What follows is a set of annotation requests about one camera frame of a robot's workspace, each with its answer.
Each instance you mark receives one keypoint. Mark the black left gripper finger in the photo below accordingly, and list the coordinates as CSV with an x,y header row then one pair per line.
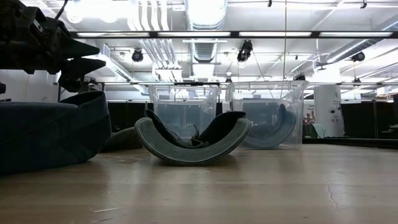
x,y
74,74
77,49

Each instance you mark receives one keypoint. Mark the dark blue baseball cap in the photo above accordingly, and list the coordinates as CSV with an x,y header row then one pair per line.
x,y
46,133
252,143
283,121

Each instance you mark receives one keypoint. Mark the black ceiling spotlight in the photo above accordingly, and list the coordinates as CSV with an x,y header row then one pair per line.
x,y
137,55
358,56
300,76
245,49

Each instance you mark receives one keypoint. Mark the black partition panel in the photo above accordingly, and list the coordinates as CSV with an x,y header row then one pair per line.
x,y
124,115
367,119

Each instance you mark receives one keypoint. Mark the white ceiling pipes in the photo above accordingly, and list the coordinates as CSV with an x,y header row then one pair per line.
x,y
155,31

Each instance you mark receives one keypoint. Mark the clear plastic bin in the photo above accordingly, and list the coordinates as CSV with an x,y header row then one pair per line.
x,y
183,99
267,93

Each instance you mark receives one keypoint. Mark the pale green cloth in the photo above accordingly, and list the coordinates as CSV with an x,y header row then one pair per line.
x,y
318,130

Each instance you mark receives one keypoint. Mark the white round column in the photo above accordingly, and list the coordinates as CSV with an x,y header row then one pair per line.
x,y
328,112

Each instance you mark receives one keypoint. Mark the white rectangular air duct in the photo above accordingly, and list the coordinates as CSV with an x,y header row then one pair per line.
x,y
109,62

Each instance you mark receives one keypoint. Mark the silver spiral ventilation duct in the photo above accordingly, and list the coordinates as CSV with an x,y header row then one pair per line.
x,y
205,18

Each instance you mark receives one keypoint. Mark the colourful wall poster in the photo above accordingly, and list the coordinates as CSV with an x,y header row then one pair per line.
x,y
308,113

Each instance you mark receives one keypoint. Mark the silver slanted ceiling duct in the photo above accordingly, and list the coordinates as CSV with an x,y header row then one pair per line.
x,y
357,46

